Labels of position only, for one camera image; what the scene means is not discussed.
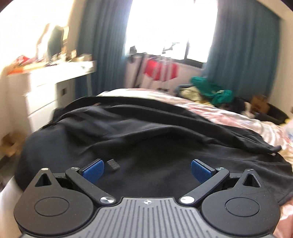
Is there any black hooded jacket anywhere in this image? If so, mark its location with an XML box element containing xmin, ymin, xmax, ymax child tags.
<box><xmin>14</xmin><ymin>97</ymin><xmax>292</xmax><ymax>205</ymax></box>

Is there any yellow clothes pile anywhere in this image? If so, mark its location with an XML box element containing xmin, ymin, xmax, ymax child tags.
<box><xmin>180</xmin><ymin>86</ymin><xmax>206</xmax><ymax>103</ymax></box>

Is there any pink floral bed sheet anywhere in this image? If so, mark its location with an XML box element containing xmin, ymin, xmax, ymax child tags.
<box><xmin>1</xmin><ymin>89</ymin><xmax>292</xmax><ymax>237</ymax></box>

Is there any green garment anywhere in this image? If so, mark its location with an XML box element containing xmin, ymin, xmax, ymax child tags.
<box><xmin>191</xmin><ymin>76</ymin><xmax>234</xmax><ymax>107</ymax></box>

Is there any cardboard box on floor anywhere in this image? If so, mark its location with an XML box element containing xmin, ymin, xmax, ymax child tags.
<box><xmin>1</xmin><ymin>132</ymin><xmax>26</xmax><ymax>158</ymax></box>

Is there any brown paper bag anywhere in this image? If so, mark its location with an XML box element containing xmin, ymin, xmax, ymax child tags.
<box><xmin>250</xmin><ymin>95</ymin><xmax>270</xmax><ymax>114</ymax></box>

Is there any black armchair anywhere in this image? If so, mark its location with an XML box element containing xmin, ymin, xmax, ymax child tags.
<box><xmin>254</xmin><ymin>104</ymin><xmax>289</xmax><ymax>125</ymax></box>

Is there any white dressing table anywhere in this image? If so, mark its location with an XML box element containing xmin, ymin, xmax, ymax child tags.
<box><xmin>4</xmin><ymin>61</ymin><xmax>96</xmax><ymax>135</ymax></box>

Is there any red cloth on rack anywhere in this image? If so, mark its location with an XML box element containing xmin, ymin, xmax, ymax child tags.
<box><xmin>144</xmin><ymin>59</ymin><xmax>178</xmax><ymax>82</ymax></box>

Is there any right teal curtain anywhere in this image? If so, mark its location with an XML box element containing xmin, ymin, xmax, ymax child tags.
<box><xmin>203</xmin><ymin>1</ymin><xmax>280</xmax><ymax>100</ymax></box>

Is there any teal curtain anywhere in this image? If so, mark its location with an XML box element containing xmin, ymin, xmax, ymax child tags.
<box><xmin>77</xmin><ymin>1</ymin><xmax>132</xmax><ymax>96</ymax></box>
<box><xmin>203</xmin><ymin>1</ymin><xmax>280</xmax><ymax>100</ymax></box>

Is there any white folded ironing board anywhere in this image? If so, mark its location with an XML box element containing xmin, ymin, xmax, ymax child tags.
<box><xmin>125</xmin><ymin>53</ymin><xmax>147</xmax><ymax>88</ymax></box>

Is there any orange box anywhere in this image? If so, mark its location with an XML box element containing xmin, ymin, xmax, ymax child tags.
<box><xmin>8</xmin><ymin>67</ymin><xmax>30</xmax><ymax>75</ymax></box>

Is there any vanity mirror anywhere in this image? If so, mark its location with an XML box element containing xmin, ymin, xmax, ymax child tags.
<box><xmin>36</xmin><ymin>23</ymin><xmax>69</xmax><ymax>62</ymax></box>

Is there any left teal curtain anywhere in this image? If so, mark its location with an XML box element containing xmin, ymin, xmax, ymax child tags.
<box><xmin>77</xmin><ymin>1</ymin><xmax>132</xmax><ymax>96</ymax></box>

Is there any dark framed window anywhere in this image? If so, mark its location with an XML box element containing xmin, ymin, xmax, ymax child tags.
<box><xmin>125</xmin><ymin>1</ymin><xmax>218</xmax><ymax>64</ymax></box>

